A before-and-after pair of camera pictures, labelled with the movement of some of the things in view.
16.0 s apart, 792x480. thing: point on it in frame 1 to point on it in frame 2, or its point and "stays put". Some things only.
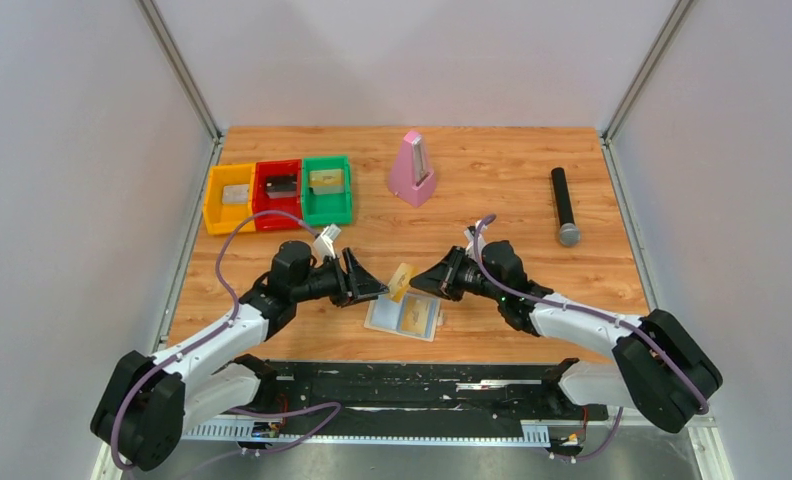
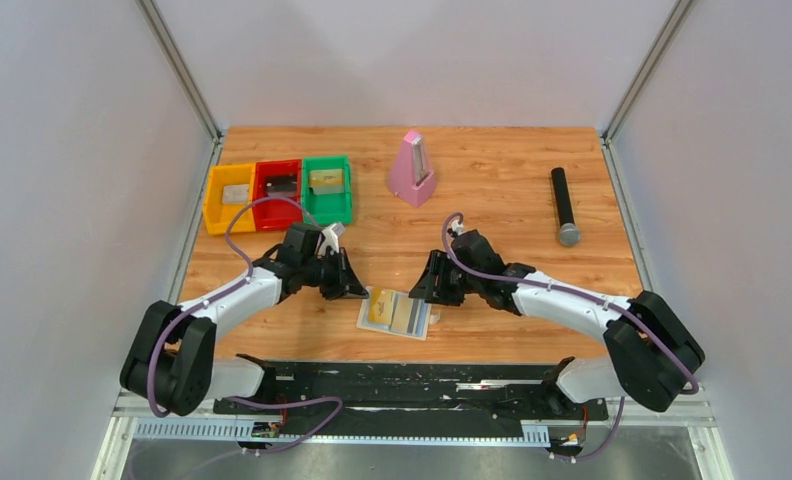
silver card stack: x=236 y=193 stays put
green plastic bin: x=319 y=209 stays put
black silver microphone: x=569 y=231 stays put
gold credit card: x=417 y=314 to x=381 y=306
